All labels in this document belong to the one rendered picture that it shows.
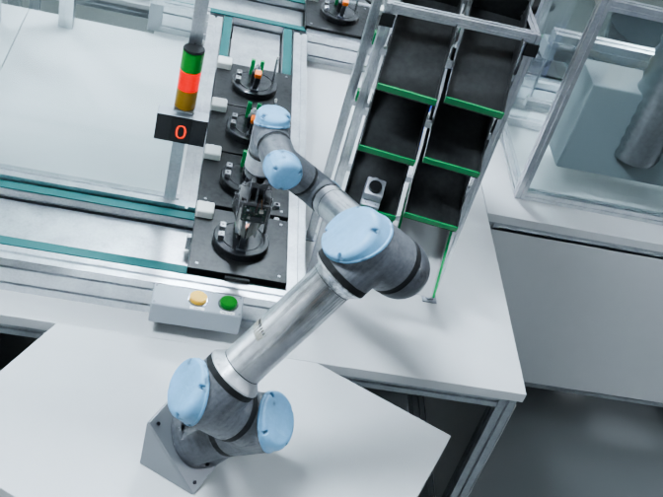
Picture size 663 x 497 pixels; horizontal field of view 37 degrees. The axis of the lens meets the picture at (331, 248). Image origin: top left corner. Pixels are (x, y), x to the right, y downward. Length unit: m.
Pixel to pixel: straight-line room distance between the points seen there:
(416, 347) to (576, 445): 1.35
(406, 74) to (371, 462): 0.85
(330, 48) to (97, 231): 1.30
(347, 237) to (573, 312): 1.76
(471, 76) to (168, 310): 0.86
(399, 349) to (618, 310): 1.13
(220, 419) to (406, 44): 0.91
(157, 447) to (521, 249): 1.52
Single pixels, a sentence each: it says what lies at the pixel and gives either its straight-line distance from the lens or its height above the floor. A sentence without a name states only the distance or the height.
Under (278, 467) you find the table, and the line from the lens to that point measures 2.18.
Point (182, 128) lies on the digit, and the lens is 2.42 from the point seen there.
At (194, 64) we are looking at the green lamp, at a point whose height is 1.39.
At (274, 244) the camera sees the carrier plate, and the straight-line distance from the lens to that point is 2.52.
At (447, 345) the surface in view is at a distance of 2.57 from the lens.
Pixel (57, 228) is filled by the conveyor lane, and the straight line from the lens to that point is 2.54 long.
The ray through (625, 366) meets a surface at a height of 0.32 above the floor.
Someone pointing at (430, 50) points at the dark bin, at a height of 1.57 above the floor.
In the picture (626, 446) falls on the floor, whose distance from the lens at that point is 3.86.
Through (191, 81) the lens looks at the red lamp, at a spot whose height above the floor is 1.34.
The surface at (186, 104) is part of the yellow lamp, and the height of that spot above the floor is 1.28.
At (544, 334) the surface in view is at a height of 0.41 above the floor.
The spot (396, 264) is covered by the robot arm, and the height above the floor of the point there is 1.46.
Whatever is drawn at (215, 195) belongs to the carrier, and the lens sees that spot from 2.63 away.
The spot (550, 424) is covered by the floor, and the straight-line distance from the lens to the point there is 3.78.
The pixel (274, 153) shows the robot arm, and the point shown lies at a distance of 2.07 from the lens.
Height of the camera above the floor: 2.56
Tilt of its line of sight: 39 degrees down
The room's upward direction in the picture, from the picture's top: 17 degrees clockwise
